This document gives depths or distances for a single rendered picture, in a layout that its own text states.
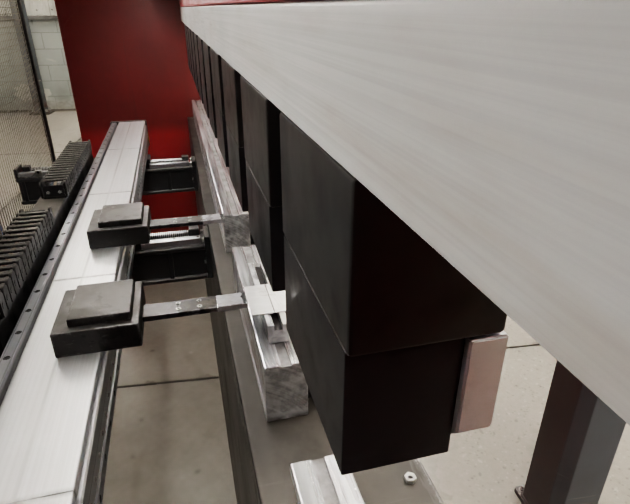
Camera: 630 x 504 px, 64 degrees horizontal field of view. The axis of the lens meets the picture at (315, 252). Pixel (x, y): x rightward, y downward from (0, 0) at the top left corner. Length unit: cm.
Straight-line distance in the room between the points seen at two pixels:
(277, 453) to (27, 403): 31
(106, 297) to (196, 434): 130
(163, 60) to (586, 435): 240
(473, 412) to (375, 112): 18
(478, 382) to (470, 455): 169
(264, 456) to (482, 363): 48
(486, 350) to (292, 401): 50
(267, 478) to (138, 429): 143
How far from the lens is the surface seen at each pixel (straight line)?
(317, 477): 57
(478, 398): 29
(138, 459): 198
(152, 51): 284
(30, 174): 215
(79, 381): 71
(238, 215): 119
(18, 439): 66
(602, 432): 159
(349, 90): 20
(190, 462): 193
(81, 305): 76
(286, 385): 72
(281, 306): 76
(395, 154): 16
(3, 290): 85
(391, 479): 69
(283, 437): 73
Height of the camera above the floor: 140
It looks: 26 degrees down
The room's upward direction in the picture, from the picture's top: straight up
